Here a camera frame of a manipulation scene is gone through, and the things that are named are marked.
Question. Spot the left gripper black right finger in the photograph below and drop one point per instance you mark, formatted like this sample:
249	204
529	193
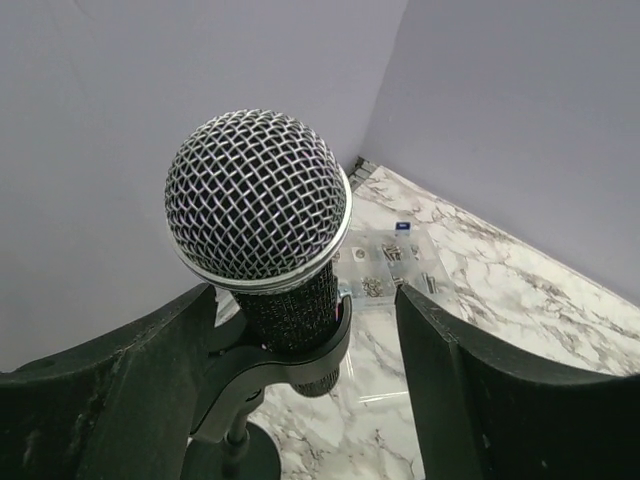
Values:
486	409

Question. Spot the black round-base mic stand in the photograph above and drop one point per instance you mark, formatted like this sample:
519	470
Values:
225	444

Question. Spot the clear plastic screw box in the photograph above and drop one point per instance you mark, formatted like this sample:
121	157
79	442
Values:
371	264

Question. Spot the black microphone silver grille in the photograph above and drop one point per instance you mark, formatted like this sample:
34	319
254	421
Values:
256	204

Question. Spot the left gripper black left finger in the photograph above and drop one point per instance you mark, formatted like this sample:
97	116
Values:
119	406

